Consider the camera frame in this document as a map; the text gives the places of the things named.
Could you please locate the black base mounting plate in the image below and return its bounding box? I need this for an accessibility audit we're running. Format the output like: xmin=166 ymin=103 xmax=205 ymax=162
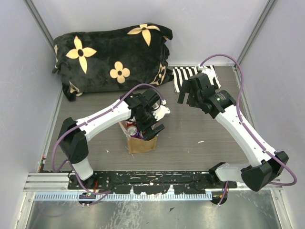
xmin=83 ymin=171 xmax=226 ymax=195

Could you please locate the white slotted cable duct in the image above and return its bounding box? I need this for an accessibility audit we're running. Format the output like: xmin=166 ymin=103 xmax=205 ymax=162
xmin=33 ymin=191 xmax=213 ymax=202

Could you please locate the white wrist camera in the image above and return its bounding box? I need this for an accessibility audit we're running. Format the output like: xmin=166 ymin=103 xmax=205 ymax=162
xmin=152 ymin=105 xmax=171 ymax=121
xmin=196 ymin=65 xmax=219 ymax=85

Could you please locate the purple soda can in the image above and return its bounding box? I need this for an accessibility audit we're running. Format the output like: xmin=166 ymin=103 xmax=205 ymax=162
xmin=136 ymin=131 xmax=143 ymax=140
xmin=127 ymin=125 xmax=138 ymax=137

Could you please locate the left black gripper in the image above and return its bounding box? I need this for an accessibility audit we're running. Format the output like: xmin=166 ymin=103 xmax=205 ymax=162
xmin=136 ymin=108 xmax=165 ymax=142

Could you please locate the brown canvas bag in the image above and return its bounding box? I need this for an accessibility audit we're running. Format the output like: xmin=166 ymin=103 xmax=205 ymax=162
xmin=119 ymin=120 xmax=157 ymax=154

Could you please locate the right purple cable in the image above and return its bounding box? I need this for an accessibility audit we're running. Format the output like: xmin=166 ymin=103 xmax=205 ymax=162
xmin=199 ymin=53 xmax=298 ymax=186

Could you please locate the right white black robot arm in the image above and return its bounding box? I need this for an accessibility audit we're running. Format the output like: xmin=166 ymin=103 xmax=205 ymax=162
xmin=178 ymin=73 xmax=289 ymax=191

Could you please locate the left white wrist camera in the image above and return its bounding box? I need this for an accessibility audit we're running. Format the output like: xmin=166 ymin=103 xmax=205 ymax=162
xmin=152 ymin=105 xmax=171 ymax=121

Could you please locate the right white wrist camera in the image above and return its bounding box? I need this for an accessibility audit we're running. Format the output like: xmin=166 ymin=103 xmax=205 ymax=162
xmin=196 ymin=65 xmax=219 ymax=85

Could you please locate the black white striped cloth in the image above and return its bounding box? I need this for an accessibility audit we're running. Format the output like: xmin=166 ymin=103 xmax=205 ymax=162
xmin=173 ymin=66 xmax=221 ymax=93

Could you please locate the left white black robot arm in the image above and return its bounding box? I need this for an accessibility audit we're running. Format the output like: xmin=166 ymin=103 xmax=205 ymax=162
xmin=55 ymin=88 xmax=170 ymax=189

